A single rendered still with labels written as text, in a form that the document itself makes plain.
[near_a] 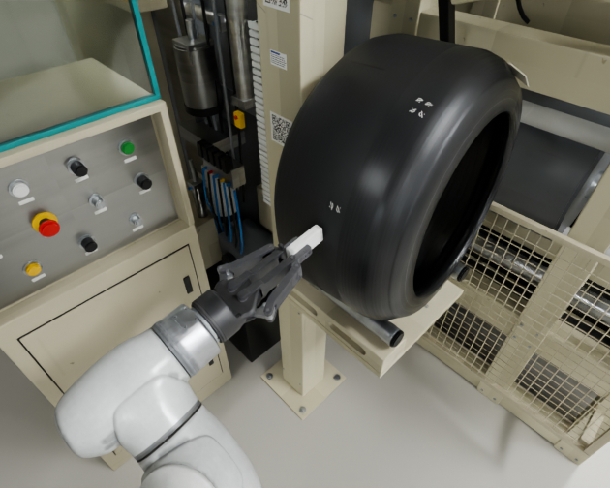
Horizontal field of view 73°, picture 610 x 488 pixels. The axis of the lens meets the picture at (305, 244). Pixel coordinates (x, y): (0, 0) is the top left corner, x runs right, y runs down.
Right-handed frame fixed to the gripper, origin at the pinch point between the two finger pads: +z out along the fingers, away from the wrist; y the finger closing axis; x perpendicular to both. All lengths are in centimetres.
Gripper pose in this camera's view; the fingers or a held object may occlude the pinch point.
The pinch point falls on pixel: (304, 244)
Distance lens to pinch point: 67.7
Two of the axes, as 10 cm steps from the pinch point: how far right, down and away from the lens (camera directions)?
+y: -7.0, -4.9, 5.2
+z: 7.1, -5.8, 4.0
